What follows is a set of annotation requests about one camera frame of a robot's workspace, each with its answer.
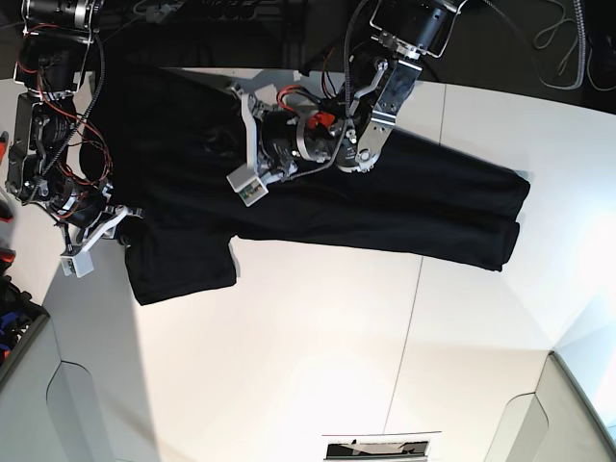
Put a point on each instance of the grey base plate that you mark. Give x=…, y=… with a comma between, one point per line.
x=556, y=422
x=49, y=408

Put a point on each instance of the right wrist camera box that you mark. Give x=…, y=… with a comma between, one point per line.
x=79, y=264

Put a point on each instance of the red and black tool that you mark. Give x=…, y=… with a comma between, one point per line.
x=4, y=145

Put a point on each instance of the white label card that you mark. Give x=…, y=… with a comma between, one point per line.
x=415, y=446

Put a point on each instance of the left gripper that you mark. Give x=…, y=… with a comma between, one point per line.
x=300, y=134

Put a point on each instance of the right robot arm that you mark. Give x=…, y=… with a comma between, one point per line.
x=57, y=39

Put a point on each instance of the bin of colourful clothes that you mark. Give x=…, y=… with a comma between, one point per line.
x=21, y=318

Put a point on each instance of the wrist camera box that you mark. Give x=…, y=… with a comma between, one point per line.
x=79, y=264
x=246, y=183

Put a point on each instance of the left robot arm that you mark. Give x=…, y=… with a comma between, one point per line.
x=347, y=127

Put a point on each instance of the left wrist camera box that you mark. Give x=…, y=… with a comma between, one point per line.
x=246, y=183

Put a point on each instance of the black t-shirt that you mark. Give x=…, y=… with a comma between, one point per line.
x=173, y=141

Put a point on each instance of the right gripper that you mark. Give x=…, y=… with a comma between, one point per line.
x=87, y=214

